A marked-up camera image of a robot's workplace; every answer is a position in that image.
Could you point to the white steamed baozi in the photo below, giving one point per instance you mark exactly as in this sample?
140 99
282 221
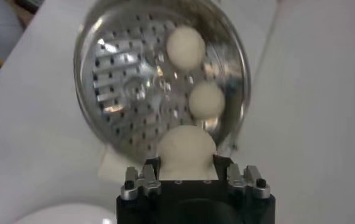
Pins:
185 47
186 152
207 100

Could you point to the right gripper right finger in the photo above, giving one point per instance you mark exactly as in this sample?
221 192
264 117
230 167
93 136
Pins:
244 181

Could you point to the white round plate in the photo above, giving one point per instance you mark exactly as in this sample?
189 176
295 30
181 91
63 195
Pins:
68 216

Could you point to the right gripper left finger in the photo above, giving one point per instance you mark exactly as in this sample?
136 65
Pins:
141 182

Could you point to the cream electric cooking pot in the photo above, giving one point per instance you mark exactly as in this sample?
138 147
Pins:
113 165

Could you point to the perforated steel steamer basket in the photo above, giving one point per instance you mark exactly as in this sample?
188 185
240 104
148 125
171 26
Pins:
129 91

